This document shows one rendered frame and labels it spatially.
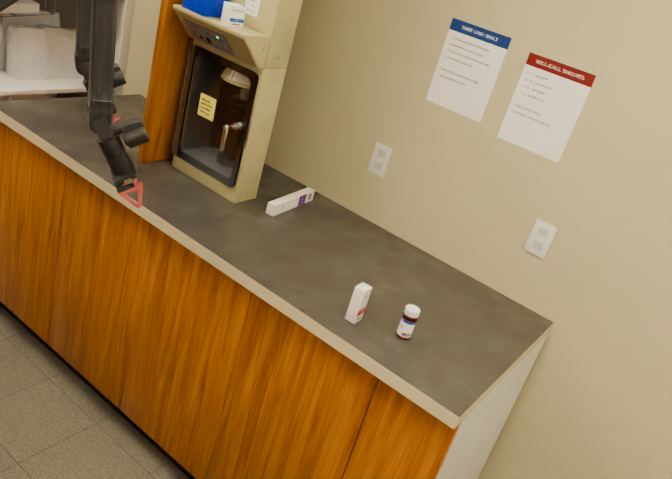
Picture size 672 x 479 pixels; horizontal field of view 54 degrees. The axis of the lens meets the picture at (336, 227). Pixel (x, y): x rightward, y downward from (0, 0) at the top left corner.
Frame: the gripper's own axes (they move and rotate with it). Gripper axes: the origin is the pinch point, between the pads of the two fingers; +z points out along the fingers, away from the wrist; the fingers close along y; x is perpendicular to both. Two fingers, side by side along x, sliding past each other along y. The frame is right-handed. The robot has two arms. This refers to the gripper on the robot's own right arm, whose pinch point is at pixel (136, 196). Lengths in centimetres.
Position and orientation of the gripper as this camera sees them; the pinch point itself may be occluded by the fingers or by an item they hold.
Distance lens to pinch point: 193.1
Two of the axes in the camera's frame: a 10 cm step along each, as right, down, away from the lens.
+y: -3.8, -4.8, 7.9
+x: -9.0, 3.9, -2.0
